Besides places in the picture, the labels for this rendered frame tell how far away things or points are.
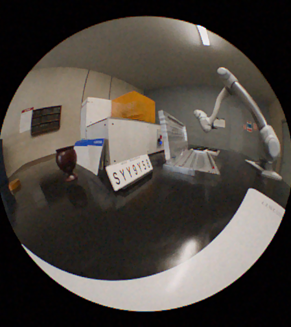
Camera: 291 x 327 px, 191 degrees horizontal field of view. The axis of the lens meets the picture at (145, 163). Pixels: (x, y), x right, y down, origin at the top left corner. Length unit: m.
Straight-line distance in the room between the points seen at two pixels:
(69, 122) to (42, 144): 0.66
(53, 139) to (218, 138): 3.67
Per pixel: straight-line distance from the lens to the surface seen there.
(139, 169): 0.26
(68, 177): 0.34
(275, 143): 0.67
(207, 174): 0.32
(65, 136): 1.89
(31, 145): 1.93
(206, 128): 0.98
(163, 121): 0.32
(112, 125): 0.35
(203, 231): 0.16
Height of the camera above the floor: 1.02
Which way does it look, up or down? 17 degrees down
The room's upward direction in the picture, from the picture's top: straight up
